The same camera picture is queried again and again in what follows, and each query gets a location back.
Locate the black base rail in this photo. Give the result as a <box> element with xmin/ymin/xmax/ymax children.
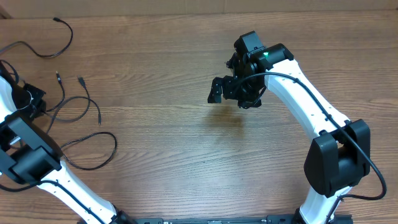
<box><xmin>77</xmin><ymin>213</ymin><xmax>354</xmax><ymax>224</ymax></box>

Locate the black separated usb cable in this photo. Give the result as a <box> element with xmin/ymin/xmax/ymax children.
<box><xmin>0</xmin><ymin>17</ymin><xmax>74</xmax><ymax>59</ymax></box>

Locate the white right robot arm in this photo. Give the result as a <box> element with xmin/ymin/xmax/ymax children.
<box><xmin>208</xmin><ymin>31</ymin><xmax>370</xmax><ymax>223</ymax></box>

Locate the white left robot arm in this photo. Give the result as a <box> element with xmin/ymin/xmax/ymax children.
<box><xmin>1</xmin><ymin>66</ymin><xmax>134</xmax><ymax>223</ymax></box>

